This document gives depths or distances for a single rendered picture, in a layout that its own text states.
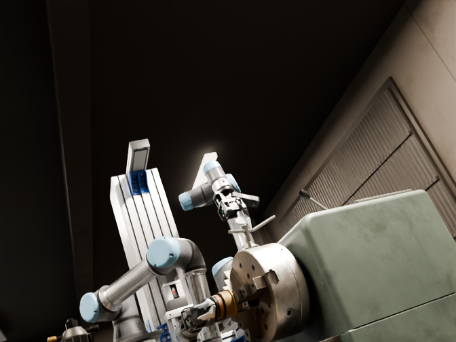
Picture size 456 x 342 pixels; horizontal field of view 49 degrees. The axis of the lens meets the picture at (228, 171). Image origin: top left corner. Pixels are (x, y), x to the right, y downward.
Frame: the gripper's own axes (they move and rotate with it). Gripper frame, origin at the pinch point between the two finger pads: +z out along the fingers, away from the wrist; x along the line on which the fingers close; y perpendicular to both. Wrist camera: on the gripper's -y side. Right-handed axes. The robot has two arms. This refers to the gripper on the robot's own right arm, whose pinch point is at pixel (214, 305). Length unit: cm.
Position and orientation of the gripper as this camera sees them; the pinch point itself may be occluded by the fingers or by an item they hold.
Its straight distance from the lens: 164.9
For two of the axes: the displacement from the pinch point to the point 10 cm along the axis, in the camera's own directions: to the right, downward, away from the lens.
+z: 2.9, -5.0, -8.1
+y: -8.9, 1.5, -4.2
